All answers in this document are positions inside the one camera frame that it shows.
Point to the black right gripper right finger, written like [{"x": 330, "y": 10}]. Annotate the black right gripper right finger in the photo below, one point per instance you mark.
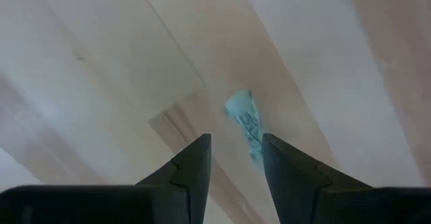
[{"x": 296, "y": 190}]

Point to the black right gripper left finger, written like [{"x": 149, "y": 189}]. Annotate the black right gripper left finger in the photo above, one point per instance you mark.
[{"x": 188, "y": 190}]

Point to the green stevia packet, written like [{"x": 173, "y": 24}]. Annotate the green stevia packet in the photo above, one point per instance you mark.
[{"x": 247, "y": 123}]

